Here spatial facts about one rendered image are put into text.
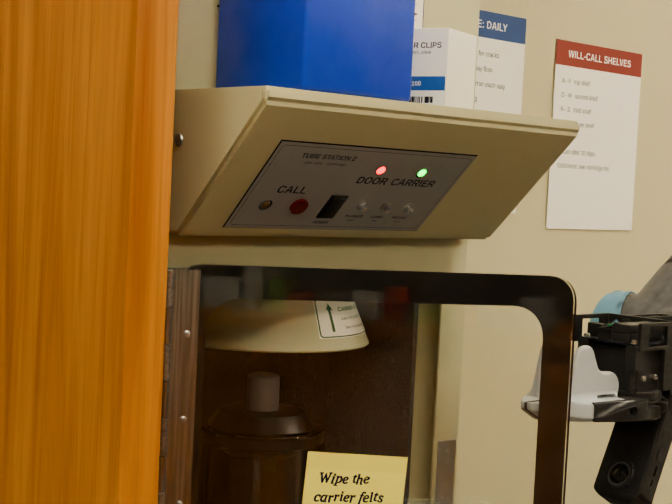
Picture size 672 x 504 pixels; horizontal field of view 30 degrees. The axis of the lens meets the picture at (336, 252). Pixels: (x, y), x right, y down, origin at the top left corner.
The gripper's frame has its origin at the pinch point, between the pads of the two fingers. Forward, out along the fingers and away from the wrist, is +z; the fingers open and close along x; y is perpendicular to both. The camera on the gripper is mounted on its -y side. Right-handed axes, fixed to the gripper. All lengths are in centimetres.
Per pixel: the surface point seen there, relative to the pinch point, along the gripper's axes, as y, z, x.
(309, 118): 21.3, 23.9, -0.7
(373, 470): -3.6, 14.0, -3.2
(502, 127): 22.0, 5.5, -0.1
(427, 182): 17.6, 8.9, -4.2
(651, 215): 15, -94, -55
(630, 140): 27, -87, -54
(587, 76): 35, -75, -54
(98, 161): 17.8, 36.2, -6.2
